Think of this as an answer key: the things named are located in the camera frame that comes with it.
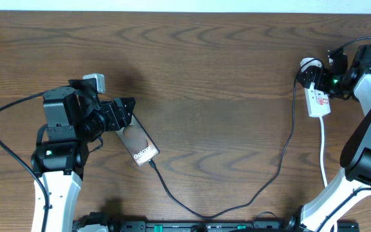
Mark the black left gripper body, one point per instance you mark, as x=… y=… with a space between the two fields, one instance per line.
x=113 y=120

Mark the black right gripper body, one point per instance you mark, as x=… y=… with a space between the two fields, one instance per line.
x=324 y=80

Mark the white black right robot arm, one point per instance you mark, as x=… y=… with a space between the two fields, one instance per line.
x=342 y=80

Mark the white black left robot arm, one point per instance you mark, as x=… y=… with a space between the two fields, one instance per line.
x=75 y=117

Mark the white power strip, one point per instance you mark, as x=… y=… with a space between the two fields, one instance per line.
x=317 y=101

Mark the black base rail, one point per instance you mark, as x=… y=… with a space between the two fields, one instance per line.
x=102 y=222

